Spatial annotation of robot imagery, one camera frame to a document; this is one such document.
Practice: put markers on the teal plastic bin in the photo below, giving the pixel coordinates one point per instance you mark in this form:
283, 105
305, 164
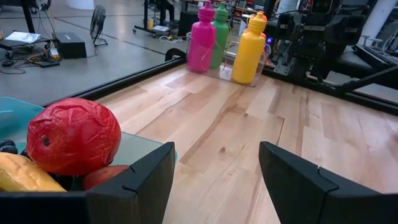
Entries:
12, 118

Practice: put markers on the orange squeeze bottle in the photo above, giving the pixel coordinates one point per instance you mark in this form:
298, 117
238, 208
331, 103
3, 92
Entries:
263, 15

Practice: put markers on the black floor fan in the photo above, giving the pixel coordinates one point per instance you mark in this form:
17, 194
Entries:
98, 21

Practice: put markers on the black box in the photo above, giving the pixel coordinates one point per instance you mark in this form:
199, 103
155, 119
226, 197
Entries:
71, 45

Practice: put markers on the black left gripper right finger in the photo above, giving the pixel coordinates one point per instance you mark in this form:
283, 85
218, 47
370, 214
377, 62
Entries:
311, 199

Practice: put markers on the large red apple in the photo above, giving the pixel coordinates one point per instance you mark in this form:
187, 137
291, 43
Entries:
74, 137

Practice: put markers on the black desk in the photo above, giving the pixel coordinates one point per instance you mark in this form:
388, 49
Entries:
363, 62

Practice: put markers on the black aluminium rig frame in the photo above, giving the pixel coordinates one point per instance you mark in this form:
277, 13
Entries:
124, 81

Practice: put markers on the green squeeze bottle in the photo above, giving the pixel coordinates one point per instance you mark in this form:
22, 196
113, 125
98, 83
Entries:
221, 34

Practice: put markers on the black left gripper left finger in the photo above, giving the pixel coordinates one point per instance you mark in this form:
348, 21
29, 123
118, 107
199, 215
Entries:
93, 208

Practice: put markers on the black tower case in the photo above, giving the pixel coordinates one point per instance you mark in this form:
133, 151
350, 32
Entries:
187, 23

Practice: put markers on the dark grape bunch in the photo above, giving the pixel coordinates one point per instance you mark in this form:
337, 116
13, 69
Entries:
7, 147

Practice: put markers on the small clear plastic bin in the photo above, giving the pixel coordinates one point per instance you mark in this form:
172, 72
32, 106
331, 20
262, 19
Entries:
227, 71

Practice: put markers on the pink squeeze bottle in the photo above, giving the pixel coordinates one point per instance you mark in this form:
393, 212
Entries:
201, 43

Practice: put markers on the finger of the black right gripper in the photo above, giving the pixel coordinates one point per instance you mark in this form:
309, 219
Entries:
297, 63
315, 63

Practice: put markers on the yellow banana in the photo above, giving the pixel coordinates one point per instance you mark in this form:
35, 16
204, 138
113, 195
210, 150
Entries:
25, 175

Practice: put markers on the yellow squeeze bottle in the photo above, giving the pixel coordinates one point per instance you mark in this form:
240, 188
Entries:
248, 53

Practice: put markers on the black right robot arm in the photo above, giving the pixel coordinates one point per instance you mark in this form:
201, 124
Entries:
345, 29

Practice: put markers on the white paper stack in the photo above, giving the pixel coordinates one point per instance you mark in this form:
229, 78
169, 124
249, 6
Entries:
22, 36

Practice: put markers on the computer with purple lights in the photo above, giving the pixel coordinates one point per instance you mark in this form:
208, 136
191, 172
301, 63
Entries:
270, 40

